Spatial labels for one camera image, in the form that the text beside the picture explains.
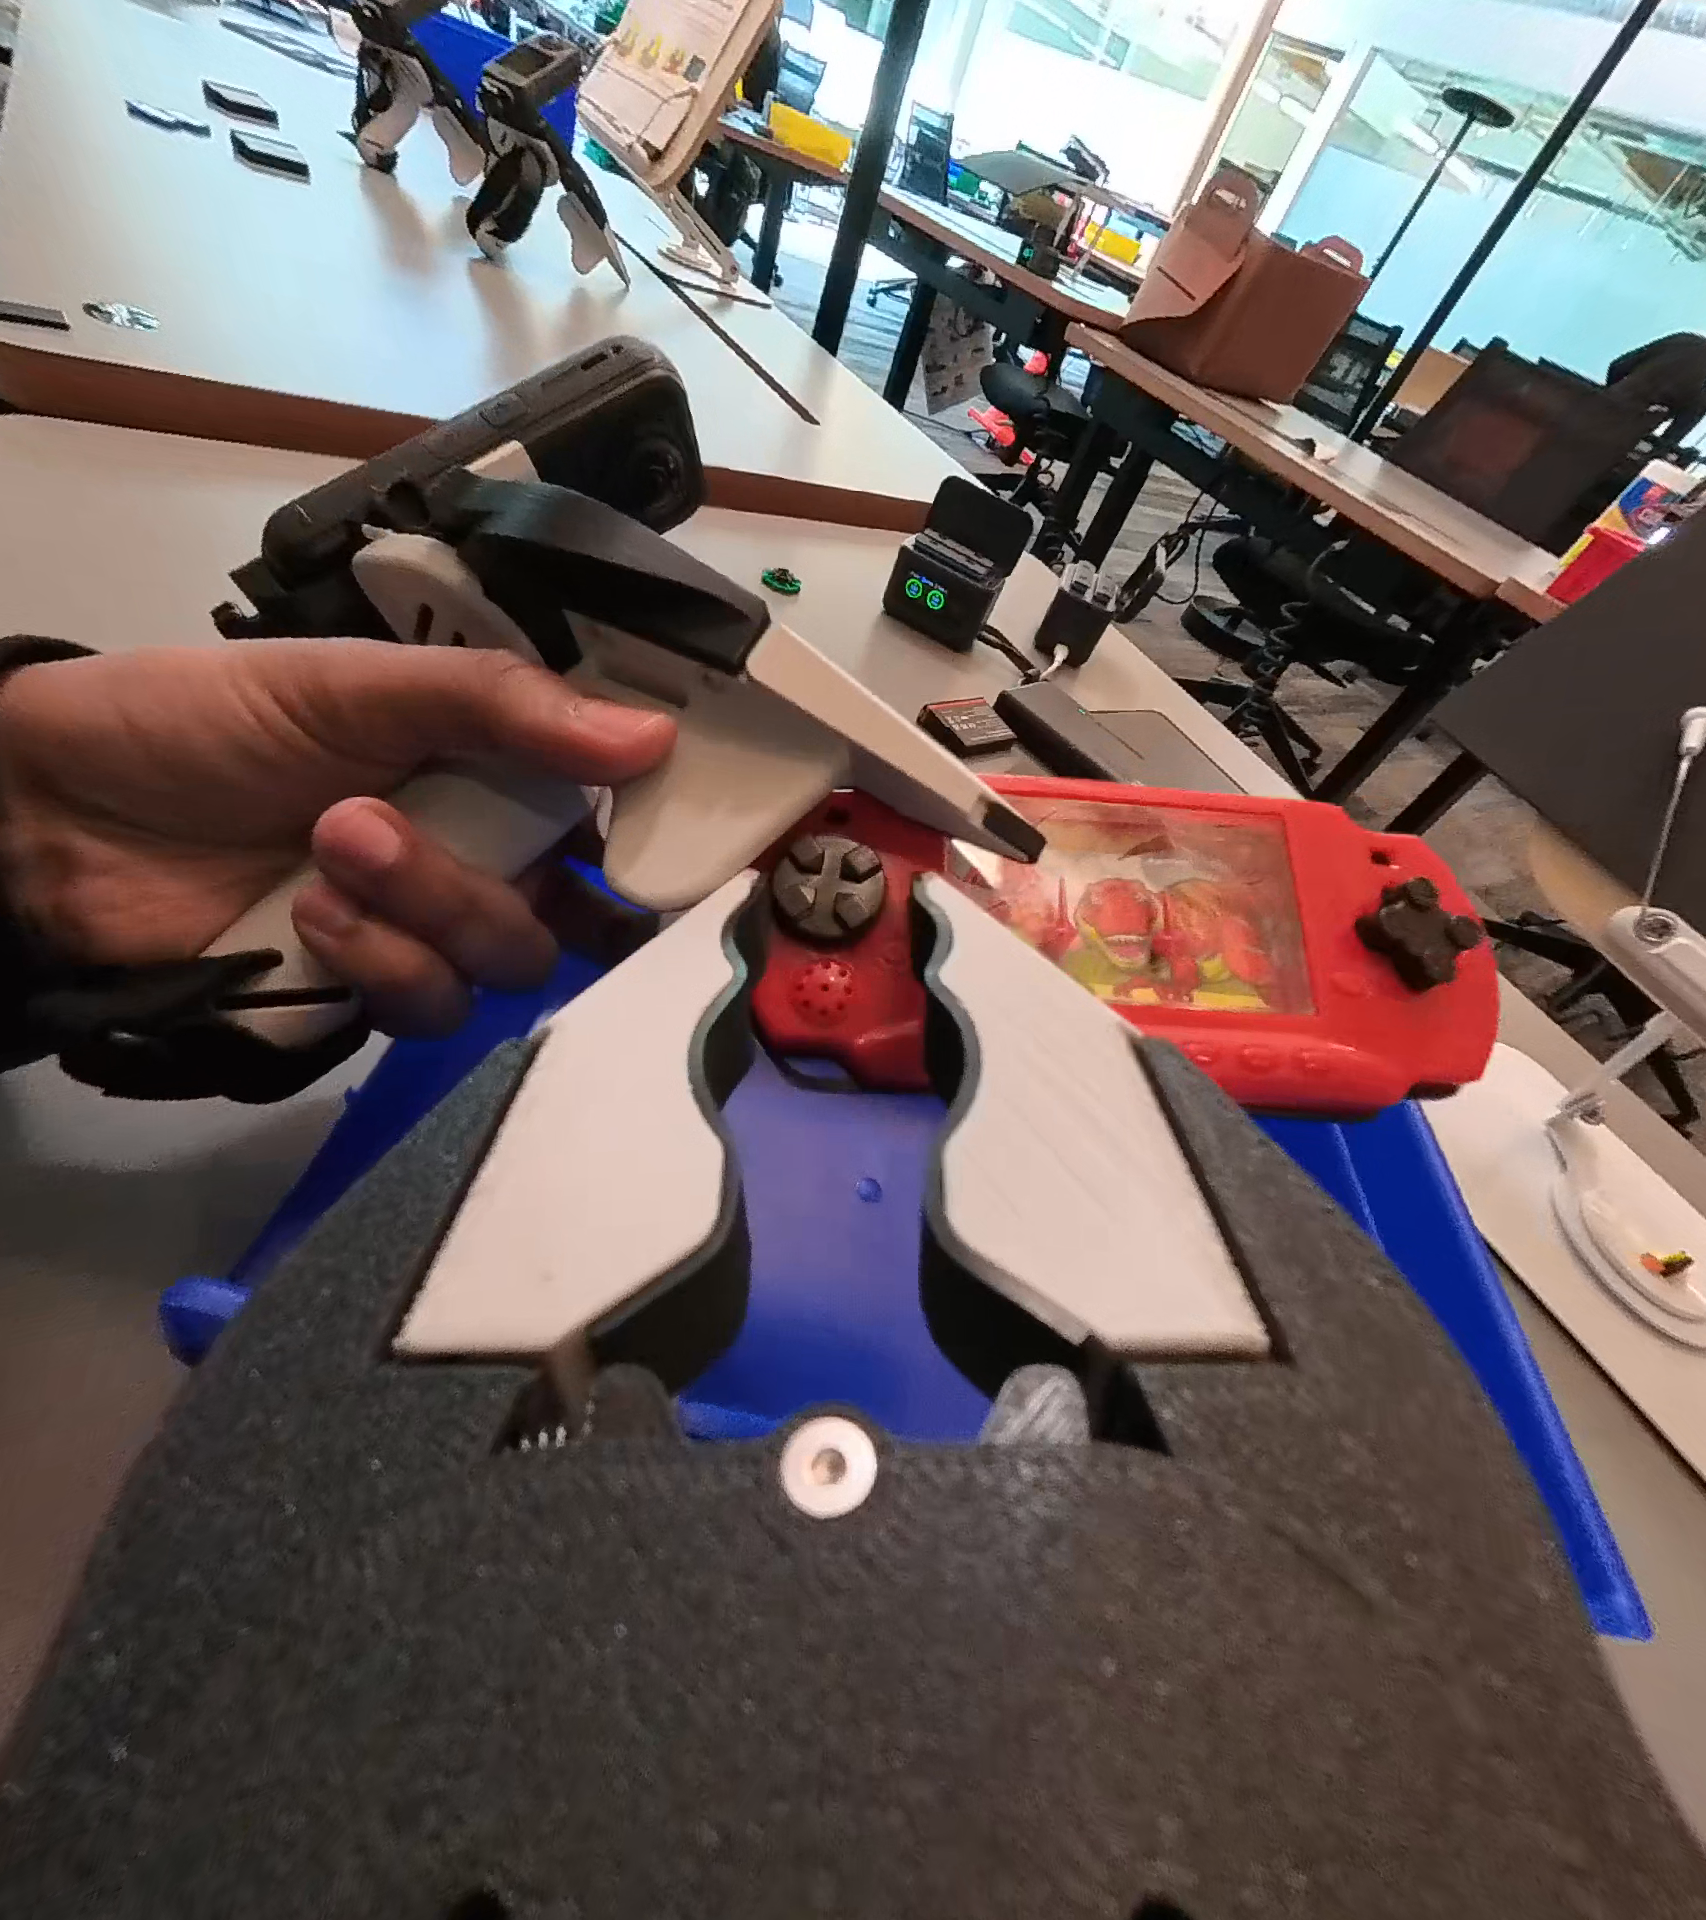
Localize red handheld game toy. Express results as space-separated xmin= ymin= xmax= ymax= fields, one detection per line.
xmin=748 ymin=771 xmax=1499 ymax=1119

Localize black flat power hub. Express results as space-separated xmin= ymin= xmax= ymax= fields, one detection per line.
xmin=992 ymin=681 xmax=1148 ymax=762

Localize black floor lamp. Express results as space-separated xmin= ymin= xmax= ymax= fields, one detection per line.
xmin=1354 ymin=83 xmax=1517 ymax=437

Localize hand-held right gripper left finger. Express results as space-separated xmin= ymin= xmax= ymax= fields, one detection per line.
xmin=392 ymin=881 xmax=768 ymax=1397

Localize white laptop stand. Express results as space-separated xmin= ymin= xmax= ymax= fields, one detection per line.
xmin=650 ymin=180 xmax=780 ymax=309
xmin=1437 ymin=900 xmax=1706 ymax=1583

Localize dark desk monitor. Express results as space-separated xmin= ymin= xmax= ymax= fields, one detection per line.
xmin=1392 ymin=342 xmax=1668 ymax=554

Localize charger cable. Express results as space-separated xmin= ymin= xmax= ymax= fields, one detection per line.
xmin=971 ymin=614 xmax=1096 ymax=699

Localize black office chair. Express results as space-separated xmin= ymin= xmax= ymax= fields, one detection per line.
xmin=1181 ymin=531 xmax=1461 ymax=804
xmin=980 ymin=359 xmax=1096 ymax=498

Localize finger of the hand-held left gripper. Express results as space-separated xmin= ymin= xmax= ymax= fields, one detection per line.
xmin=601 ymin=614 xmax=1050 ymax=913

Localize cardboard instruction board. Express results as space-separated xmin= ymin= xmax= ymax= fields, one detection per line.
xmin=574 ymin=0 xmax=784 ymax=189

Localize black charging case green lights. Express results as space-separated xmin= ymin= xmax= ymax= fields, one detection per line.
xmin=881 ymin=474 xmax=1038 ymax=655

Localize person's left hand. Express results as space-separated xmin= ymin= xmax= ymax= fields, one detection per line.
xmin=0 ymin=644 xmax=677 ymax=1039

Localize small black charger dock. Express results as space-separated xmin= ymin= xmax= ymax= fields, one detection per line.
xmin=1031 ymin=561 xmax=1135 ymax=671

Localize colourful carton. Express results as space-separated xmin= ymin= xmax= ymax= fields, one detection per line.
xmin=1617 ymin=456 xmax=1696 ymax=542

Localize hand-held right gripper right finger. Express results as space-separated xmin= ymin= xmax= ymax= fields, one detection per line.
xmin=909 ymin=877 xmax=1276 ymax=1410

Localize idle hand-held gripper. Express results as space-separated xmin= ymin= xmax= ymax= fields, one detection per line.
xmin=341 ymin=0 xmax=490 ymax=189
xmin=465 ymin=35 xmax=634 ymax=287

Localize brown cardboard box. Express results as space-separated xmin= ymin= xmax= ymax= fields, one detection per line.
xmin=1119 ymin=168 xmax=1376 ymax=404

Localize dark desk flap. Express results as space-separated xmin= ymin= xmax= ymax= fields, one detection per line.
xmin=1092 ymin=704 xmax=1252 ymax=798

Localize black metal pole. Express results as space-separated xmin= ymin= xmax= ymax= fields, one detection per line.
xmin=809 ymin=0 xmax=947 ymax=357

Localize large black board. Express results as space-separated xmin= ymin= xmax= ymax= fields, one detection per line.
xmin=1430 ymin=433 xmax=1706 ymax=962

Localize blue plastic bin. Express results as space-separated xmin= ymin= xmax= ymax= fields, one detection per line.
xmin=409 ymin=6 xmax=587 ymax=143
xmin=159 ymin=960 xmax=1653 ymax=1643

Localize white-tipped wire clip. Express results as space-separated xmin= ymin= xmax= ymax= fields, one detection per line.
xmin=1635 ymin=704 xmax=1706 ymax=940

